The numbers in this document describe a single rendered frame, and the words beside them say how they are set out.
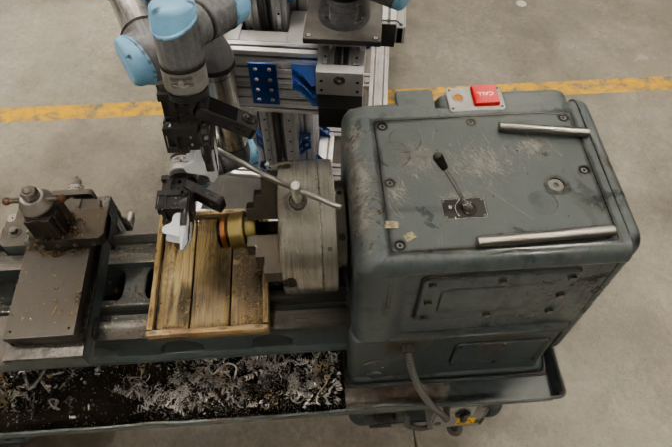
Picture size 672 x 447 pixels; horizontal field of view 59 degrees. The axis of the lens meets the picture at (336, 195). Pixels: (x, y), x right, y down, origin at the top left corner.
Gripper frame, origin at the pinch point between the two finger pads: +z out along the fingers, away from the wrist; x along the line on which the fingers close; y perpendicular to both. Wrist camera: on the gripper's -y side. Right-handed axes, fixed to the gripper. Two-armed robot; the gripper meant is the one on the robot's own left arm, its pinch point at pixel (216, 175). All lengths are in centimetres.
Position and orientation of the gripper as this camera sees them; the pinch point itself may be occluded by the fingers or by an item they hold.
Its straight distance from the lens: 118.7
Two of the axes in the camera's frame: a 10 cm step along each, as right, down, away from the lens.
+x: 0.6, 6.6, -7.5
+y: -10.0, 0.5, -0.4
